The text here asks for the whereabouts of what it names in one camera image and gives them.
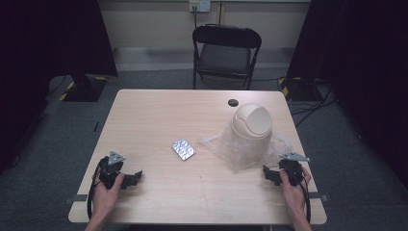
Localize person's right hand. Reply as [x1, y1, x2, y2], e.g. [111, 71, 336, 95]
[278, 166, 313, 219]

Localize black curtain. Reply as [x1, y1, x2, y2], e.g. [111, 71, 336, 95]
[286, 0, 408, 191]
[0, 0, 119, 176]

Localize black floor cables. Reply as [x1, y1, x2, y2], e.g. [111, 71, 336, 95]
[289, 81, 339, 129]

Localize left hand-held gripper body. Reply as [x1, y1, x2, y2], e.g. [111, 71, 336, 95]
[96, 150, 127, 191]

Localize clear plastic bag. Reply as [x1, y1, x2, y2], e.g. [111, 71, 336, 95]
[197, 123, 294, 175]

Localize stand base with striped tape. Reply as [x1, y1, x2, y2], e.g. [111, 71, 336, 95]
[277, 76, 322, 103]
[58, 74, 109, 103]

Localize black folding chair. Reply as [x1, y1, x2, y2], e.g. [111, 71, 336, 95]
[191, 23, 263, 91]

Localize white wall socket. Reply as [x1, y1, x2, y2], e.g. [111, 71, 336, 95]
[189, 0, 212, 13]

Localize beige swing-lid trash can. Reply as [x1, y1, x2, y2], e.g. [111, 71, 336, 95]
[231, 102, 274, 149]

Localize silver blister pack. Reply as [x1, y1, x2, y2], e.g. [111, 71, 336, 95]
[170, 138, 197, 162]

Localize person's left hand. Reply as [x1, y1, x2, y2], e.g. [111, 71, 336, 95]
[91, 171, 126, 219]

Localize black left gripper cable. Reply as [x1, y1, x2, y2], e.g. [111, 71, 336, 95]
[87, 162, 104, 221]

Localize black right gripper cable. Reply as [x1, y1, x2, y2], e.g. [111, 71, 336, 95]
[282, 162, 313, 224]

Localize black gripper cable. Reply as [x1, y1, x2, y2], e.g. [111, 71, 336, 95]
[282, 162, 313, 224]
[87, 162, 104, 221]

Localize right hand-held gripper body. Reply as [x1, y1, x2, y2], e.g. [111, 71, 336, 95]
[277, 151, 312, 188]

